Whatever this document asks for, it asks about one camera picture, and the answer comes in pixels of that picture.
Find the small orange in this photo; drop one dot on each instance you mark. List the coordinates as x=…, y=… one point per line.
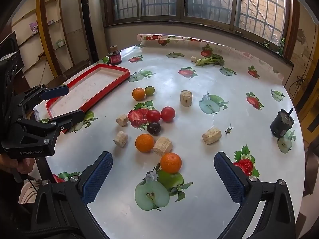
x=138, y=94

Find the green box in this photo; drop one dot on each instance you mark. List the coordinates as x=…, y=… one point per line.
x=60, y=43

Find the striped cloth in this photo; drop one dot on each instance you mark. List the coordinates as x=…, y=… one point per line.
x=27, y=191

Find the tall standing air conditioner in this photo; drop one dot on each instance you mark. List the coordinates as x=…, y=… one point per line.
x=97, y=17

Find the black motor with red label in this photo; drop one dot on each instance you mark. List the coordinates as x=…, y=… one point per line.
x=115, y=58

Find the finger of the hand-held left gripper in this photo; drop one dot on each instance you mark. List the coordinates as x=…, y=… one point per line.
x=72, y=117
x=56, y=92

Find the cork block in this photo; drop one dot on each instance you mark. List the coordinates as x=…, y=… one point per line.
x=162, y=146
x=211, y=136

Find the person's left hand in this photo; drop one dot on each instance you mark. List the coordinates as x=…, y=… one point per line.
x=21, y=165

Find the red rimmed white tray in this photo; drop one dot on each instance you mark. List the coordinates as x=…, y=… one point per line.
x=94, y=84

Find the cork cylinder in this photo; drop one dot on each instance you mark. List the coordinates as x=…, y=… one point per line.
x=186, y=98

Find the black television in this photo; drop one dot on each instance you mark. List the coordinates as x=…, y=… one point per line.
x=8, y=42

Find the green leafy vegetable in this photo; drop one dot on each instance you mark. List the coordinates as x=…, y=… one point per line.
x=210, y=60

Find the green cherry tomato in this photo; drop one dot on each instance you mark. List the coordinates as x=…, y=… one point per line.
x=149, y=90

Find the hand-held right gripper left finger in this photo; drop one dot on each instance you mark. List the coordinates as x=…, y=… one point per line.
x=97, y=179

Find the wall shelf unit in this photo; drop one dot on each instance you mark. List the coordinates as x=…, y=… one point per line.
x=27, y=42

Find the green bottle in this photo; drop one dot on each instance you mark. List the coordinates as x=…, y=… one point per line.
x=282, y=46

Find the plain black motor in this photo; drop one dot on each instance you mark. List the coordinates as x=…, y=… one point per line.
x=280, y=127

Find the red cherry tomato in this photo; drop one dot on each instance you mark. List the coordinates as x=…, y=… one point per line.
x=153, y=116
x=168, y=114

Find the barred window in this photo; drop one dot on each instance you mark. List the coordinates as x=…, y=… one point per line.
x=206, y=0

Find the beige loofah piece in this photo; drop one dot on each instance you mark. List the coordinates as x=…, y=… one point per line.
x=122, y=120
x=121, y=139

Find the large orange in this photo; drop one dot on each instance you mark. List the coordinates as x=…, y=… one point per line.
x=170, y=163
x=144, y=143

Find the fruit printed tablecloth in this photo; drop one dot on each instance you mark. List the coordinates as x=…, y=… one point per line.
x=172, y=79

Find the brown wooden stool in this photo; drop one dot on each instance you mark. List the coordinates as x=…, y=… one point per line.
x=76, y=69

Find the purple plush toy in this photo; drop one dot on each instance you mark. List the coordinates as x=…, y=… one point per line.
x=34, y=28

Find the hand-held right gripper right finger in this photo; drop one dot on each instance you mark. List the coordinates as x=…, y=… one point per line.
x=229, y=180

